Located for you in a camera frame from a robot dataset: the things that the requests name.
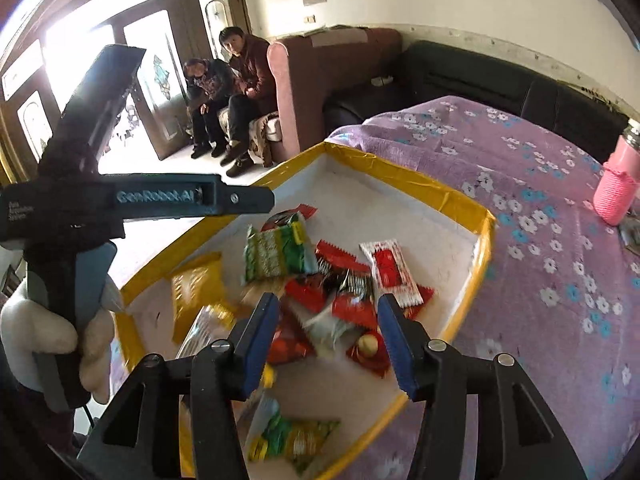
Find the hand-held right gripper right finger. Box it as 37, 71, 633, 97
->
377, 294, 588, 480

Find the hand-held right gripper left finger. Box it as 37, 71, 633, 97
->
77, 292, 281, 480

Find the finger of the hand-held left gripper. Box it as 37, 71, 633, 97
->
201, 174, 277, 219

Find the red nut snack packet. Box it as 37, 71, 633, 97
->
346, 329, 394, 379

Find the white red sachet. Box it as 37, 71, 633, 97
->
359, 239, 425, 309

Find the yellow snack packet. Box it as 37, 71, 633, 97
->
170, 252, 237, 344

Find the yellow-taped white foam box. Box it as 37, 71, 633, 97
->
115, 141, 497, 480

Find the person's left hand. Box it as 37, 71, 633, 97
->
0, 280, 126, 406

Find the wooden glass door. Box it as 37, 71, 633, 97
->
0, 0, 252, 187

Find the brown armchair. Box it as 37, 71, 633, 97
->
266, 26, 404, 162

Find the purple floral tablecloth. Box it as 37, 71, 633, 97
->
325, 95, 640, 480

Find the cardboard sheet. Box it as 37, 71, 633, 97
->
304, 27, 369, 47

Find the grey pouch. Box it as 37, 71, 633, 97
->
619, 212, 640, 257

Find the black sofa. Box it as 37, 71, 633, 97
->
322, 40, 632, 137

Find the pink sleeved bottle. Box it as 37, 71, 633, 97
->
592, 120, 640, 227

